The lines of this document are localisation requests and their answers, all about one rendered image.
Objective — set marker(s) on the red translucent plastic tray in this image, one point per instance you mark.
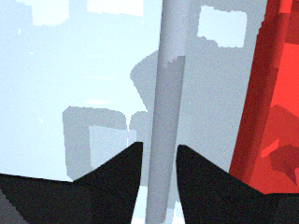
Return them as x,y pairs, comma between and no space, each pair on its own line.
269,126

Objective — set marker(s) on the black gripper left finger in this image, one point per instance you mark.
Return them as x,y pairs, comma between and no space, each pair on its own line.
106,195

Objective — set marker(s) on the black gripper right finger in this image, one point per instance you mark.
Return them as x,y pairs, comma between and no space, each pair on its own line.
209,195

